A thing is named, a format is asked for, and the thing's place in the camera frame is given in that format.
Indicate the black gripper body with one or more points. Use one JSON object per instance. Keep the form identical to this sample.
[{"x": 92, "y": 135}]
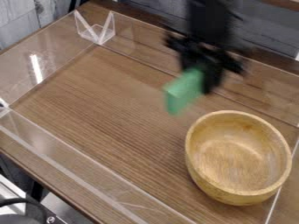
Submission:
[{"x": 212, "y": 48}]

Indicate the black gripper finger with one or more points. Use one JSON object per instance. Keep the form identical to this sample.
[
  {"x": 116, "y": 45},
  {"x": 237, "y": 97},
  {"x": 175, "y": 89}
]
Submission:
[
  {"x": 188, "y": 59},
  {"x": 212, "y": 78}
]

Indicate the green rectangular block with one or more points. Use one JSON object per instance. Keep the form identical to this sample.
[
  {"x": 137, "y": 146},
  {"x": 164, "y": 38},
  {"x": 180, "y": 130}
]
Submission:
[{"x": 183, "y": 90}]

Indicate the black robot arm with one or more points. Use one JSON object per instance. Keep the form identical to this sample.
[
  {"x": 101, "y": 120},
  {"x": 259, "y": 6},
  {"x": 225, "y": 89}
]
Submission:
[{"x": 209, "y": 16}]

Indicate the brown wooden bowl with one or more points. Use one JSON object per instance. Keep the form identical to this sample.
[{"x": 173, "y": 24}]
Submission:
[{"x": 237, "y": 157}]

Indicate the clear acrylic corner bracket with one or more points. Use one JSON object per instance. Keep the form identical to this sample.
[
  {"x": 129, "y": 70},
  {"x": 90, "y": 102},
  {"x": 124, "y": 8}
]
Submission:
[{"x": 98, "y": 34}]

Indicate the clear acrylic barrier wall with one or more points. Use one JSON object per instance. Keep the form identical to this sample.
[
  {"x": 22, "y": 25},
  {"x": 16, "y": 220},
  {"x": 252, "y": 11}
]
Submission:
[{"x": 85, "y": 128}]

